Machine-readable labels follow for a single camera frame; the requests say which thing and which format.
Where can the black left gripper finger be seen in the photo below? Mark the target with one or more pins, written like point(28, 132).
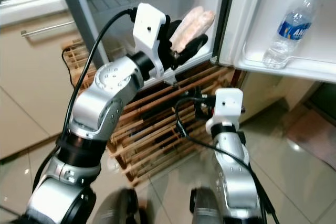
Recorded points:
point(169, 34)
point(194, 50)

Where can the pink sausage pack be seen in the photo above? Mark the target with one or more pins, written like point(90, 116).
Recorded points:
point(191, 24)

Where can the white fridge door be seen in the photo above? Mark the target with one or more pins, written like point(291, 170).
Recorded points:
point(257, 14)

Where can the wooden slatted rack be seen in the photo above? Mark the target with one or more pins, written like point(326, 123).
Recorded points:
point(147, 129)

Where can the grey robot right leg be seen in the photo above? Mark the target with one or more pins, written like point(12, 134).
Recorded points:
point(209, 208)

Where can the grey robot leg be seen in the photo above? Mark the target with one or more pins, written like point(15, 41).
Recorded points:
point(209, 208)
point(118, 208)

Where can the clear water bottle blue label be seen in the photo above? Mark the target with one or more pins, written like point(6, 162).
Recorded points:
point(294, 24)

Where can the cream kitchen cabinet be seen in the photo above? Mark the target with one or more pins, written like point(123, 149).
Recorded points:
point(31, 87)

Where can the grey robot left leg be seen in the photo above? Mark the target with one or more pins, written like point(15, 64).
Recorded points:
point(118, 208)

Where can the white countertop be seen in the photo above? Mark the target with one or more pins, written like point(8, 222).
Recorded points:
point(31, 9)

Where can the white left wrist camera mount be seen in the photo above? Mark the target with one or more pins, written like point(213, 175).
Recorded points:
point(149, 30)

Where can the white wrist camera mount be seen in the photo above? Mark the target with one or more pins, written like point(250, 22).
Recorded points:
point(149, 30)
point(226, 106)

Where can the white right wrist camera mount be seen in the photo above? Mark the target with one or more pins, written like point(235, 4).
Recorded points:
point(226, 106)

